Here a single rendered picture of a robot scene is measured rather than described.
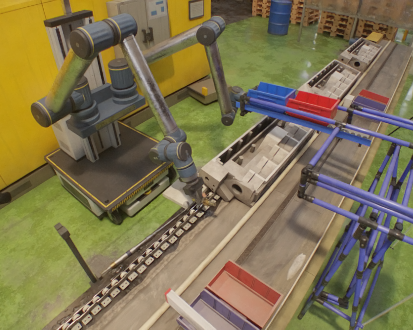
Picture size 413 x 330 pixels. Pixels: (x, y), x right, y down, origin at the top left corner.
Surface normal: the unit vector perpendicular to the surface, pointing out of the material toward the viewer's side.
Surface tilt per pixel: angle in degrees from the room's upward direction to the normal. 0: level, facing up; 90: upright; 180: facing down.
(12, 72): 90
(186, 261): 0
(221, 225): 0
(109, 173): 0
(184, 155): 67
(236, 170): 10
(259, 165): 32
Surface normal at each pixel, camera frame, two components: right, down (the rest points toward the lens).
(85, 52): -0.40, 0.66
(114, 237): 0.00, -0.75
